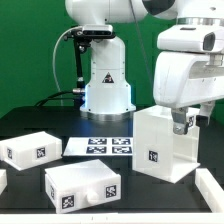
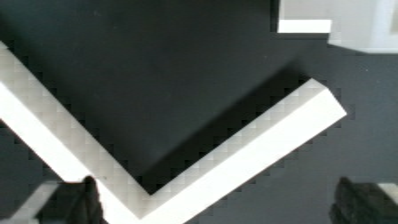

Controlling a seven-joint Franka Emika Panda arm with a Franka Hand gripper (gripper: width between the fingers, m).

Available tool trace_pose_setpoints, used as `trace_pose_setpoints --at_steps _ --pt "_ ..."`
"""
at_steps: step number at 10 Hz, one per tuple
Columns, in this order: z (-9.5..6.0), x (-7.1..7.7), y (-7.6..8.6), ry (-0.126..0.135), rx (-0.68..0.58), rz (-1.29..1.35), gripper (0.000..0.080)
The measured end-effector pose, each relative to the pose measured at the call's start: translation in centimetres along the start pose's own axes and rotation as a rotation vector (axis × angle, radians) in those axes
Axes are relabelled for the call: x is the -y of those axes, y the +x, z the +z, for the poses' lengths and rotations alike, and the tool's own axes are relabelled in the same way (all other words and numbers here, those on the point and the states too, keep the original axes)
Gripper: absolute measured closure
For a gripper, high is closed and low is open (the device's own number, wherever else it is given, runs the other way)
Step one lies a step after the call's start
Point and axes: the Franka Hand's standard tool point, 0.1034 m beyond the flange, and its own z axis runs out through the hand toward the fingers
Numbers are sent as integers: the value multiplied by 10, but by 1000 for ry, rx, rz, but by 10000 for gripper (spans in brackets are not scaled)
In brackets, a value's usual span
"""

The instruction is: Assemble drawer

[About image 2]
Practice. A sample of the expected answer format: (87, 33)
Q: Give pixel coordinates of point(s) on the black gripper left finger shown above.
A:
(74, 206)

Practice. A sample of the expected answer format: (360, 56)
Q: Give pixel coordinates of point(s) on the white L-shaped corner fence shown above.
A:
(159, 192)

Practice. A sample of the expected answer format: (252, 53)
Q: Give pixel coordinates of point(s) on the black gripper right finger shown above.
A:
(366, 203)

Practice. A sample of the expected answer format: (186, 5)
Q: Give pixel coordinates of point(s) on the white drawer cabinet box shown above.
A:
(358, 21)

